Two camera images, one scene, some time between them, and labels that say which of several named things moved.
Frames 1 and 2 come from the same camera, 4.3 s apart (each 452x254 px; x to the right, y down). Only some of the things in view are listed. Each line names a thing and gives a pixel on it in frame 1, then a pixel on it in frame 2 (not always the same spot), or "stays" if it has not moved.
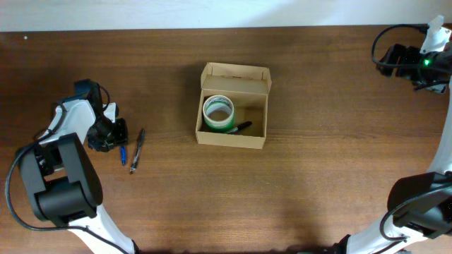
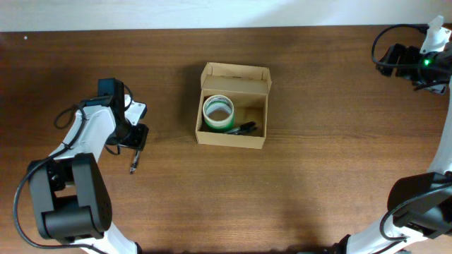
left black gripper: [115, 137] to [138, 136]
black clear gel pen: [137, 150] stays
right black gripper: [390, 59] stays
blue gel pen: [123, 154] to [248, 130]
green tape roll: [222, 128] stays
